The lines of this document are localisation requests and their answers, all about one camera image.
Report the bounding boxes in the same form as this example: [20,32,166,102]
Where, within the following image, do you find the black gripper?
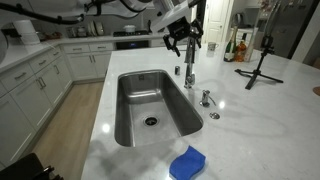
[163,17,203,57]

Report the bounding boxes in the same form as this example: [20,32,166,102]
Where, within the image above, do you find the chrome gooseneck faucet spout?
[184,35,195,89]

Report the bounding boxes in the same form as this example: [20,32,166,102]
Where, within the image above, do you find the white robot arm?
[0,0,203,56]

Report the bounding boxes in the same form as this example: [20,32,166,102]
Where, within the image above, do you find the grey patterned mug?
[207,42,218,51]

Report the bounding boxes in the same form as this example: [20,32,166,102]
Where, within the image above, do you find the small chrome cylinder button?
[175,66,180,76]

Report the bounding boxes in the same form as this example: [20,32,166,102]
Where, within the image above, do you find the green champagne bottle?
[224,32,236,62]

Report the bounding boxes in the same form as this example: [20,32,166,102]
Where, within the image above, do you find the white pot on stove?
[123,25,136,33]

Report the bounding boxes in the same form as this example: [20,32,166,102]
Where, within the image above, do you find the amber liquor bottle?
[235,40,247,62]

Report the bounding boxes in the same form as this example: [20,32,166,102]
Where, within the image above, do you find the black stove cooktop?
[113,30,149,37]

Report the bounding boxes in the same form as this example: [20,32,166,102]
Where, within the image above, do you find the chrome soap dispenser pump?
[199,90,215,107]

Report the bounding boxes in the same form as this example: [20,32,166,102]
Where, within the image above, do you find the stainless steel sink basin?
[114,70,203,147]

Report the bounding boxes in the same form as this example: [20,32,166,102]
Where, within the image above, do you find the chrome round air gap cap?
[209,113,220,119]

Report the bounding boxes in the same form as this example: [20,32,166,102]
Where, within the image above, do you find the blue wavy sponge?
[169,146,206,180]

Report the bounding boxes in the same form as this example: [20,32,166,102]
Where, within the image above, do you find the white paper towel roll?
[13,20,40,45]

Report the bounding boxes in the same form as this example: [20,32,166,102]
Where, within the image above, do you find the black camera tripod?
[235,35,282,90]

